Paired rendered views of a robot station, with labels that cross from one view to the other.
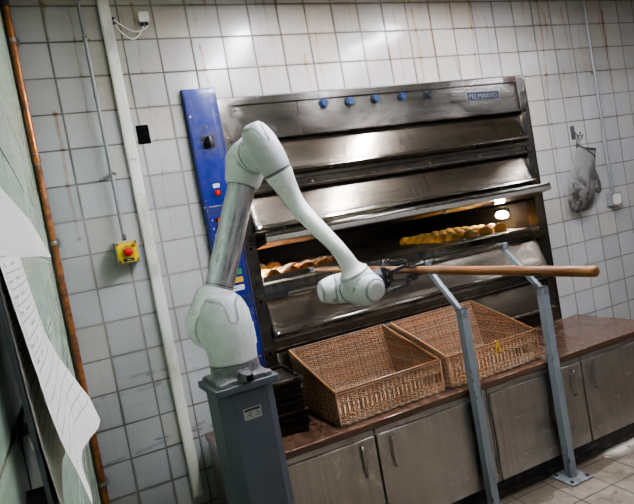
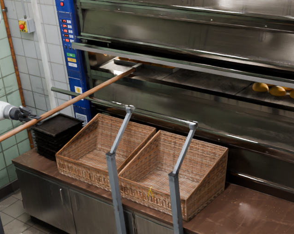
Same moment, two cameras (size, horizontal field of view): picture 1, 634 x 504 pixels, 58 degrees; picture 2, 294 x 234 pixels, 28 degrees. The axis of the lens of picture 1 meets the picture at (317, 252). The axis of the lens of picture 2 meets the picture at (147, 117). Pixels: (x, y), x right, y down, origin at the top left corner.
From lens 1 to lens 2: 399 cm
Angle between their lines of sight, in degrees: 67
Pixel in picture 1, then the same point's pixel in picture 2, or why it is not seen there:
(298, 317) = (107, 96)
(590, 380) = not seen: outside the picture
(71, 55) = not seen: outside the picture
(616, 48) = not seen: outside the picture
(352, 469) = (58, 195)
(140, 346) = (38, 74)
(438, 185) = (215, 42)
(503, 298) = (271, 162)
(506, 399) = (146, 226)
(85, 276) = (17, 30)
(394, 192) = (175, 36)
